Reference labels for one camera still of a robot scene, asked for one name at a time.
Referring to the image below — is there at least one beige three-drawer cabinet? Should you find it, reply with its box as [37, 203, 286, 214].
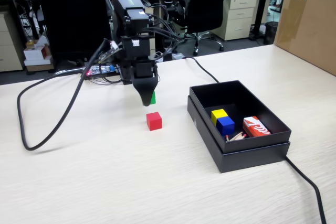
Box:
[211, 0, 258, 41]

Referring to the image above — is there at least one white carton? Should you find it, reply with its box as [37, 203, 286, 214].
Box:
[23, 42, 53, 67]

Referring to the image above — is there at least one brown flat carton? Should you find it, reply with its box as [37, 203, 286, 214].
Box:
[26, 63, 55, 73]

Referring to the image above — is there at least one beige side cabinet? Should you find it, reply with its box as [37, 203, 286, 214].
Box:
[0, 11, 26, 73]

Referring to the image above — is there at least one yellow wooden cube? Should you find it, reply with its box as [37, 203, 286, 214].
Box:
[211, 109, 228, 127]

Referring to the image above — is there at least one long black power cable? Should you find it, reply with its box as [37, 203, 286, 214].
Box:
[181, 56, 328, 224]

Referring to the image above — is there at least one black box lid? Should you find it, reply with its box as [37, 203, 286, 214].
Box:
[187, 95, 291, 174]

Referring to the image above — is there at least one red and white matchbox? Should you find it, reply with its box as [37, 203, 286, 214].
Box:
[242, 116, 271, 138]

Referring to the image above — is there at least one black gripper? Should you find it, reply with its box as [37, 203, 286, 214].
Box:
[120, 56, 160, 107]

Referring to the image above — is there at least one red wooden cube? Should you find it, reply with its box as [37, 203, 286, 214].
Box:
[146, 111, 163, 132]

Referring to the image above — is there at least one black servo wire bundle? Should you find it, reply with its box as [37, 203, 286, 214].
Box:
[143, 2, 185, 61]

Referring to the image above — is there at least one black waste bin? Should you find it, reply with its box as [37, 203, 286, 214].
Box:
[264, 21, 279, 46]

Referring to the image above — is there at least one black open box tray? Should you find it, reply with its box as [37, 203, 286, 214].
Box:
[189, 79, 292, 154]

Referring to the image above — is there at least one black mesh office chair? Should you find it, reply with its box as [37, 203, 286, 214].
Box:
[178, 0, 233, 57]

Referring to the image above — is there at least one black desk leg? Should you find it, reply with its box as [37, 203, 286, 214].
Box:
[251, 0, 272, 41]

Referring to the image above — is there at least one large black office chair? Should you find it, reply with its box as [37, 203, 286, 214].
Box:
[34, 0, 112, 63]

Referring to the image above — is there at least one blue wooden cube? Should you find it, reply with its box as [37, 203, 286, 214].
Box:
[216, 116, 235, 137]

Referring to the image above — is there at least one circuit board with red LED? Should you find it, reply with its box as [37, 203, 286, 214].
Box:
[85, 63, 123, 78]

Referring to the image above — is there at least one thick black looped cable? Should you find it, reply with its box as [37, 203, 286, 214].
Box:
[16, 38, 110, 152]

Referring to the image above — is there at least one large cardboard box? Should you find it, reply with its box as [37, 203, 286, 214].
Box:
[272, 0, 336, 77]

